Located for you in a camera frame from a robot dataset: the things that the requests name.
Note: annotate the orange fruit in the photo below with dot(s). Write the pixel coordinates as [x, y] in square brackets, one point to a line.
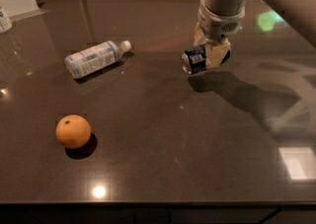
[73, 131]

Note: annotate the blue pepsi can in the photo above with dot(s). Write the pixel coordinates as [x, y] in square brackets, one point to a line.
[193, 60]

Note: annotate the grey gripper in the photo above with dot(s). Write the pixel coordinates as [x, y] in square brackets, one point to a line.
[217, 24]

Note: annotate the white container at left edge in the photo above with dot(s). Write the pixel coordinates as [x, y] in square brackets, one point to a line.
[5, 22]

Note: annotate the clear plastic water bottle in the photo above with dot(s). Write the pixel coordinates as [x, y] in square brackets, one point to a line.
[95, 58]

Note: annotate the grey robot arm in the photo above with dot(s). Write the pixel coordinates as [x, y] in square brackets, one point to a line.
[299, 14]

